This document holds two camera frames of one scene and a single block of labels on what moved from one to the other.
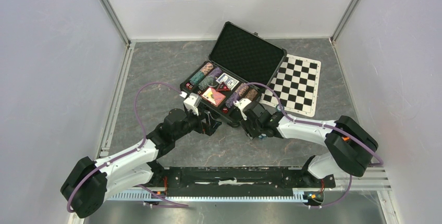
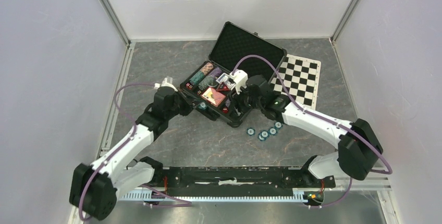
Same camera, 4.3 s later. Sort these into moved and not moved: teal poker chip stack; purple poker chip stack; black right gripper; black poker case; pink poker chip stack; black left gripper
Moved: black left gripper; black right gripper
Not moved: pink poker chip stack; purple poker chip stack; teal poker chip stack; black poker case
